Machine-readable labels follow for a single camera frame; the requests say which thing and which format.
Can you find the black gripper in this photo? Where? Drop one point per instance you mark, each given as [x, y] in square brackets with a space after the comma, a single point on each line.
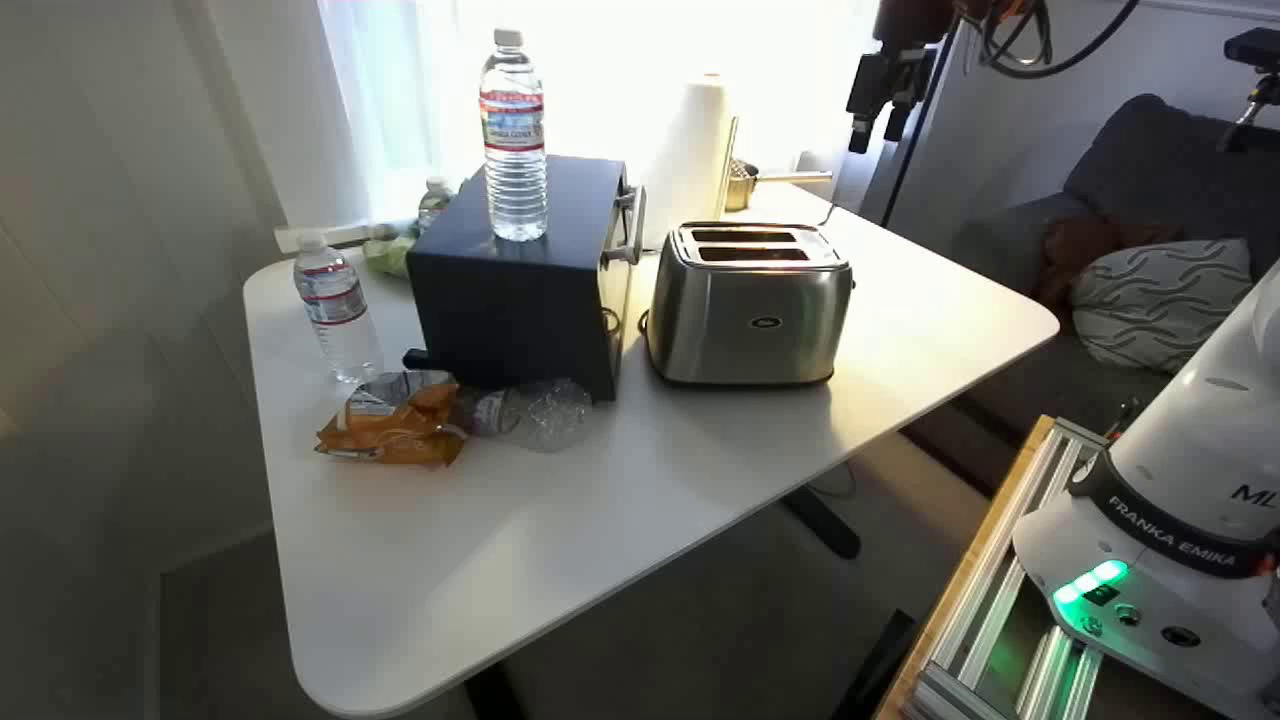
[891, 80]

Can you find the silver two-slot toaster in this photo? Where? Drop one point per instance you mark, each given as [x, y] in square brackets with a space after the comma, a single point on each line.
[746, 306]

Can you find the black toaster oven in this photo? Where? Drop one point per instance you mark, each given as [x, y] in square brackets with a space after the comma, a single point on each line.
[548, 310]

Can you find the white paper towel roll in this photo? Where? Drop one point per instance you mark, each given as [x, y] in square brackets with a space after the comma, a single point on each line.
[690, 155]

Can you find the grey sofa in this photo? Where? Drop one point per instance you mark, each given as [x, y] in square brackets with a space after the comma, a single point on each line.
[1159, 230]

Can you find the striped white cushion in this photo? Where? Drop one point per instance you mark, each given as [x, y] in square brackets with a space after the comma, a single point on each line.
[1153, 306]

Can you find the tall clear water bottle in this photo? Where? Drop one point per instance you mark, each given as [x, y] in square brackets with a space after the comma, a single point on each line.
[514, 143]

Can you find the black table leg base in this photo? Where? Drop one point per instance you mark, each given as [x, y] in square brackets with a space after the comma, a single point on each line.
[820, 521]

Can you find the crumpled clear plastic bag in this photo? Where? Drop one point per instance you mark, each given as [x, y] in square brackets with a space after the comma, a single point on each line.
[540, 418]

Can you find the white sheer curtain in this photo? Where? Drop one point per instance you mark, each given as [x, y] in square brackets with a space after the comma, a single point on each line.
[612, 75]

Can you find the green plastic item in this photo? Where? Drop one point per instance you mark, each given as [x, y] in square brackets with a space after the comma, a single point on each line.
[389, 255]

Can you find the orange snack bag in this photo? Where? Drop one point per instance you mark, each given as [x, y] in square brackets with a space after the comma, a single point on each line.
[413, 428]

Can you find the small clear water bottle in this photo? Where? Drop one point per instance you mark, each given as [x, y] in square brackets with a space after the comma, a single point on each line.
[337, 310]

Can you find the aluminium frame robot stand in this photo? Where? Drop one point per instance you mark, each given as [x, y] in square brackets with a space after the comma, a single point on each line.
[992, 651]

